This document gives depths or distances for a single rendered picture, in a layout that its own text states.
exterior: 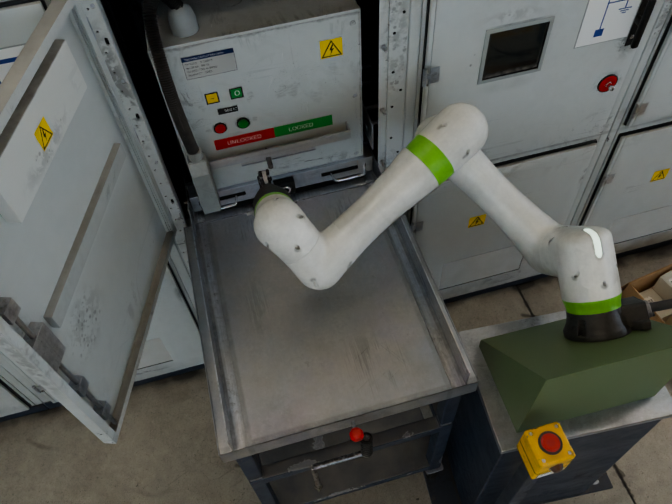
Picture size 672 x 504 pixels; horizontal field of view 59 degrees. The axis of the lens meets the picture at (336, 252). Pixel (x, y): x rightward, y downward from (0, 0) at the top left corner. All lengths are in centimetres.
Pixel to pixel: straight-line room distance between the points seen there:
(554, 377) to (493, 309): 132
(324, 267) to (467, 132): 42
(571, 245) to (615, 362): 27
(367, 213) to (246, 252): 51
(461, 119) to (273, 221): 45
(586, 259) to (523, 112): 56
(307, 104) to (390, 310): 57
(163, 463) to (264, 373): 98
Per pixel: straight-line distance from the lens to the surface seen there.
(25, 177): 113
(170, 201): 170
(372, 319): 153
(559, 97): 186
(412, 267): 162
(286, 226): 121
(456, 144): 131
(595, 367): 132
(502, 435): 154
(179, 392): 248
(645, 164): 235
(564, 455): 140
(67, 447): 255
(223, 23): 149
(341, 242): 127
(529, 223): 156
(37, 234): 121
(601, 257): 144
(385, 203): 128
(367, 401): 144
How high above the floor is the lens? 218
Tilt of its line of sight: 54 degrees down
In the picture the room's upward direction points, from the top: 5 degrees counter-clockwise
